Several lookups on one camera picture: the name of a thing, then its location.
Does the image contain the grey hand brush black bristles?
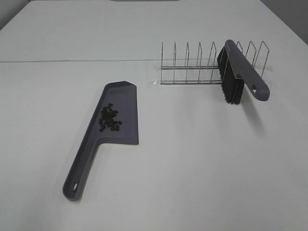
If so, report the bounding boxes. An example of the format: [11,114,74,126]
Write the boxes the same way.
[217,39,270,105]

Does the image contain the grey plastic dustpan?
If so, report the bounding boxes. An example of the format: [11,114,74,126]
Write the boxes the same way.
[63,81,139,201]

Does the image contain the pile of coffee beans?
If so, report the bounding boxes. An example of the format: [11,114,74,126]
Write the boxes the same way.
[99,103,123,132]

